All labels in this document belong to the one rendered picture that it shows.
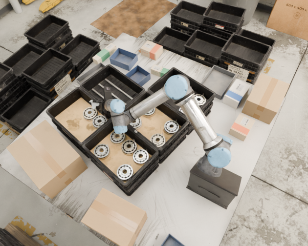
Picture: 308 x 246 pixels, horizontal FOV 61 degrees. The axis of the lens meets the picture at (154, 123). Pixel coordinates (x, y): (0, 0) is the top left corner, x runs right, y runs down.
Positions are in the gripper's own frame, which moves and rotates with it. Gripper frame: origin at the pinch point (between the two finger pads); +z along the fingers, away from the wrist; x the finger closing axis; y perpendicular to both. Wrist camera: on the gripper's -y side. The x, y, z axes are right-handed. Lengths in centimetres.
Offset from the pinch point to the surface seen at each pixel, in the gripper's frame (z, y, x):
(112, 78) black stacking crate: 31.2, -18.2, 18.0
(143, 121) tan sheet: -3.9, 12.7, 30.5
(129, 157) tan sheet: -15.0, 35.8, 16.2
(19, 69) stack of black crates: 148, -29, -46
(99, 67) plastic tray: 60, -29, 15
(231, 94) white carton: -20, -10, 96
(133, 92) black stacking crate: 14.7, -7.2, 29.2
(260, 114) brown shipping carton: -37, 4, 109
